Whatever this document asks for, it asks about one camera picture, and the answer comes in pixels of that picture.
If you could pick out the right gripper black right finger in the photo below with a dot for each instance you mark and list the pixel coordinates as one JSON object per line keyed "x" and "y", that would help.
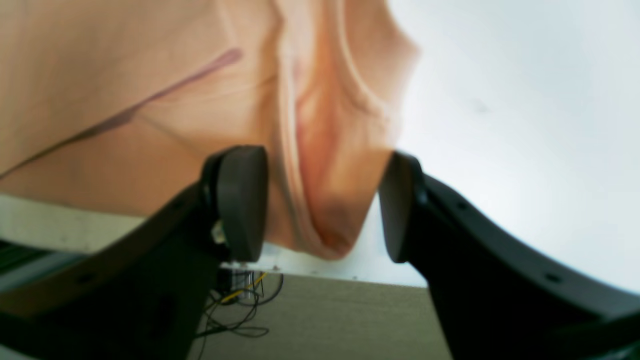
{"x": 498, "y": 298}

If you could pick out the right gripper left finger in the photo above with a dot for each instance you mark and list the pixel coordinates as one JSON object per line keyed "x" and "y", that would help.
{"x": 142, "y": 297}

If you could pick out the peach T-shirt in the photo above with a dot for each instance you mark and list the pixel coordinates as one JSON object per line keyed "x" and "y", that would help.
{"x": 112, "y": 106}

